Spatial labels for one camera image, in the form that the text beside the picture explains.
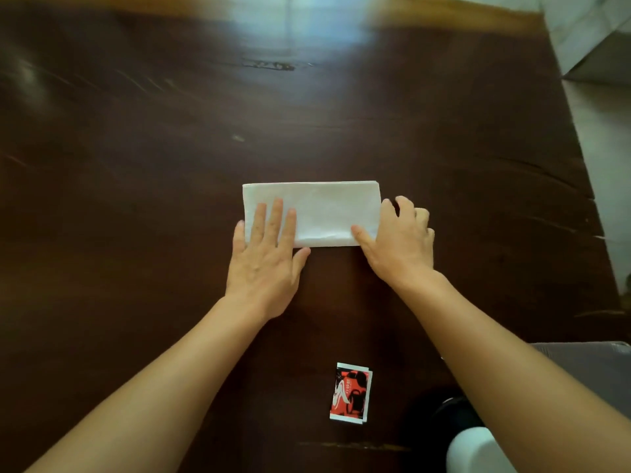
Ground person's right hand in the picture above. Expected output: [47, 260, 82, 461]
[350, 195, 436, 291]

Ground person's left hand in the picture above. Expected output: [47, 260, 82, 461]
[224, 198, 312, 322]

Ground white paper napkin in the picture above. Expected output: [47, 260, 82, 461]
[242, 180, 383, 249]

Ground person's right forearm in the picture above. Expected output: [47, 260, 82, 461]
[393, 269, 631, 473]

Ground person's left forearm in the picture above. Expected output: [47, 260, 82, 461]
[25, 295, 271, 473]

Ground red and black printed packet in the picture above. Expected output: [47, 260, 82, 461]
[329, 362, 374, 425]

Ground black round object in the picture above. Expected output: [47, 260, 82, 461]
[400, 386, 486, 473]

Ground grey seat cushion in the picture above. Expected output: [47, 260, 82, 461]
[531, 341, 631, 420]

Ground white round container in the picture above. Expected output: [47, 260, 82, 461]
[446, 426, 517, 473]

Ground grey furniture corner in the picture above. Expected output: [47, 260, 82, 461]
[563, 30, 631, 85]

